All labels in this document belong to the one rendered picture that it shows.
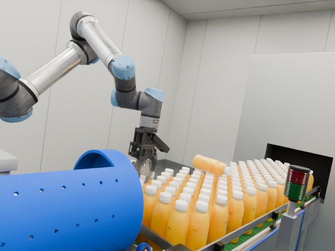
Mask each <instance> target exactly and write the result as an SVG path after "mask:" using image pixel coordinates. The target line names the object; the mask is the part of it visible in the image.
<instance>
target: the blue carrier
mask: <svg viewBox="0 0 335 251"><path fill-rule="evenodd" d="M82 185H83V186H82ZM62 187H63V188H64V189H63V188H62ZM40 190H41V191H42V192H40ZM14 194H17V196H16V195H14ZM143 214H144V197H143V190H142V186H141V182H140V179H139V176H138V174H137V171H136V169H135V168H134V166H133V164H132V163H131V161H130V160H129V159H128V158H127V157H126V156H125V155H124V154H122V153H121V152H119V151H117V150H113V149H96V150H89V151H87V152H85V153H83V154H82V155H81V156H80V157H79V159H78V160H77V162H76V164H75V166H74V168H73V170H65V171H52V172H40V173H27V174H15V175H2V176H0V251H123V250H125V249H127V248H128V247H129V246H130V245H131V244H132V243H133V242H134V241H135V239H136V237H137V236H138V234H139V231H140V228H141V225H142V221H143ZM76 225H77V226H76ZM55 230H56V231H55ZM30 236H32V237H31V238H29V237H30Z"/></svg>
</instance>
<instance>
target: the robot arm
mask: <svg viewBox="0 0 335 251"><path fill-rule="evenodd" d="M69 28H70V33H71V36H72V39H71V40H70V41H68V42H67V43H66V48H65V49H64V50H62V51H61V52H59V53H58V54H56V55H55V56H54V57H52V58H51V59H49V60H48V61H46V62H45V63H43V64H42V65H41V66H39V67H38V68H36V69H35V70H33V71H32V72H31V73H29V74H28V75H26V76H25V77H23V78H22V79H20V78H21V74H20V73H19V71H18V70H17V69H16V68H15V67H14V66H13V65H12V64H11V63H10V62H9V61H8V60H7V59H6V58H4V57H3V56H1V55H0V119H1V120H3V121H4V122H7V123H18V122H22V121H24V120H26V119H28V118H29V117H30V116H31V115H32V111H33V107H32V106H33V105H35V104H36V103H37V102H38V96H39V95H41V94H42V93H43V92H45V91H46V90H47V89H48V88H50V87H51V86H52V85H54V84H55V83H56V82H57V81H59V80H60V79H61V78H63V77H64V76H65V75H66V74H68V73H69V72H70V71H72V70H73V69H74V68H75V67H77V66H78V65H91V64H95V63H96V62H98V61H99V60H101V61H102V62H103V64H104V65H105V67H106V68H107V69H108V71H109V72H110V73H111V75H112V76H113V78H114V82H115V88H114V89H113V90H112V92H111V104H112V105H113V106H115V107H120V108H122V109H123V108H125V109H131V110H137V111H141V116H140V123H139V126H140V127H136V128H135V133H134V140H133V142H132V141H130V147H129V153H128V155H130V156H132V157H134V158H136V159H137V160H136V162H135V163H134V164H133V166H134V168H135V169H136V171H137V174H138V176H139V177H140V175H144V176H146V183H148V181H149V180H150V178H151V176H152V174H153V172H154V170H155V167H156V165H157V149H158V150H159V151H161V152H165V153H168V152H169V150H170V148H169V147H168V146H167V145H166V144H165V143H164V142H163V141H162V140H161V139H160V138H159V137H158V136H157V135H156V134H155V133H157V131H158V130H157V128H159V121H160V116H161V110H162V104H163V97H164V92H163V90H161V89H157V88H150V87H146V88H145V90H144V92H142V91H137V90H136V75H135V73H136V68H135V64H134V61H133V59H132V58H131V57H129V56H127V55H123V54H122V53H121V52H120V51H119V50H118V48H117V47H116V46H115V45H114V43H113V42H112V41H111V40H110V39H109V37H108V36H107V35H106V34H105V32H104V31H103V30H102V29H101V28H100V24H99V22H98V20H97V19H96V18H95V16H94V15H92V14H91V13H89V12H86V11H79V12H77V13H75V14H74V15H73V16H72V18H71V20H70V23H69ZM131 145H132V149H131V152H130V148H131ZM147 159H150V160H147ZM144 164H145V166H144Z"/></svg>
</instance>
